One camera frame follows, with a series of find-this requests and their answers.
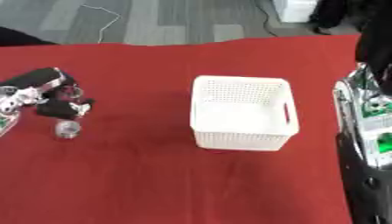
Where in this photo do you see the white cable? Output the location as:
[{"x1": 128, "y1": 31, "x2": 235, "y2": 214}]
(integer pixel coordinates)
[{"x1": 80, "y1": 3, "x2": 124, "y2": 45}]

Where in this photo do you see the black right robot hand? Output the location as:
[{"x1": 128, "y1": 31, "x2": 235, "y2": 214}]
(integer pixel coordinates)
[{"x1": 353, "y1": 31, "x2": 392, "y2": 96}]

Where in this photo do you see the white box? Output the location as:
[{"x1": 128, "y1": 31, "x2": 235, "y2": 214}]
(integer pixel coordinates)
[{"x1": 270, "y1": 0, "x2": 322, "y2": 24}]

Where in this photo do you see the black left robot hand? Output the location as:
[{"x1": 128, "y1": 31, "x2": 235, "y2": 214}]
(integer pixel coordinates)
[{"x1": 0, "y1": 66, "x2": 98, "y2": 121}]

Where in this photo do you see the black cable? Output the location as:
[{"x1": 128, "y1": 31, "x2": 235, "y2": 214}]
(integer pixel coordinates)
[{"x1": 252, "y1": 0, "x2": 281, "y2": 38}]

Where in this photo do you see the white perforated plastic basket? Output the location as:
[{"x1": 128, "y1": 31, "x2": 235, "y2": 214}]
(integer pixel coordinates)
[{"x1": 188, "y1": 74, "x2": 302, "y2": 152}]

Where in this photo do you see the person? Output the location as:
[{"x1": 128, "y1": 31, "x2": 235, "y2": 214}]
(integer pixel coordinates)
[{"x1": 307, "y1": 0, "x2": 365, "y2": 36}]

